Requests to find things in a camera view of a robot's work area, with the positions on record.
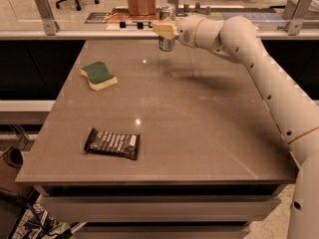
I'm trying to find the upper grey drawer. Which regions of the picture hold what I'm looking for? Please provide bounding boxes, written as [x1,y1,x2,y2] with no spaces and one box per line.
[41,195,280,222]

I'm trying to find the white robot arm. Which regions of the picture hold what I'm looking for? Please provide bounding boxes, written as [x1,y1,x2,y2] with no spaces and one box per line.
[153,16,319,239]

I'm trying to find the green yellow sponge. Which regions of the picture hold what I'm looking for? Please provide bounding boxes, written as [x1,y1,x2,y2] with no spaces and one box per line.
[80,62,118,92]

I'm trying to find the black snack bar wrapper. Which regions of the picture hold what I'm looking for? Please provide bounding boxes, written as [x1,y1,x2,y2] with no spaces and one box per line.
[84,127,140,160]

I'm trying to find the silver blue redbull can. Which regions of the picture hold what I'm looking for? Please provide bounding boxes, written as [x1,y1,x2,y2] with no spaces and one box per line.
[159,4,175,52]

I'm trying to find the right metal glass post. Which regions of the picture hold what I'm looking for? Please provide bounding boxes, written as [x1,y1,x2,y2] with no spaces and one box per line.
[285,0,312,36]

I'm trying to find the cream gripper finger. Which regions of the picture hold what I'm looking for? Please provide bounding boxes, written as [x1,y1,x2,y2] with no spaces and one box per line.
[153,21,179,40]

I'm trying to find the brown bin at left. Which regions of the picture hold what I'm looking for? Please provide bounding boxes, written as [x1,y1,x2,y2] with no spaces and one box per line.
[0,146,33,197]

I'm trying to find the left metal glass post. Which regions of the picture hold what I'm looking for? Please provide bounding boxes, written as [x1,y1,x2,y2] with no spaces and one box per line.
[34,0,59,36]

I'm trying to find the brown cardboard box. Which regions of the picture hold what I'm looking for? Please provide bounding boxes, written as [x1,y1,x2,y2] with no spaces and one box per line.
[128,0,156,16]

